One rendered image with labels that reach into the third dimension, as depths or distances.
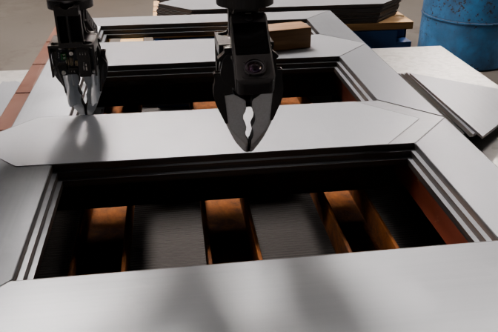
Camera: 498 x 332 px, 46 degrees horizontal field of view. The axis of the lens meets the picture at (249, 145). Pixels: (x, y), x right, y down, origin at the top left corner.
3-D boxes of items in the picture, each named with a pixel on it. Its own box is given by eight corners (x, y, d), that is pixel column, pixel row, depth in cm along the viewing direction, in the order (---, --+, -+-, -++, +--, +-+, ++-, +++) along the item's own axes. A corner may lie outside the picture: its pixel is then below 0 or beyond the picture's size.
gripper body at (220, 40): (267, 70, 82) (267, -18, 77) (279, 92, 75) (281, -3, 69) (213, 73, 81) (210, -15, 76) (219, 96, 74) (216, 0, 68)
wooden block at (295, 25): (300, 41, 143) (301, 20, 141) (310, 47, 138) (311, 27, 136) (254, 45, 140) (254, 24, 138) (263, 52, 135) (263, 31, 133)
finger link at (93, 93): (84, 128, 99) (76, 76, 95) (87, 114, 104) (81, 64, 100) (102, 127, 100) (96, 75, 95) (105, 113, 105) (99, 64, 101)
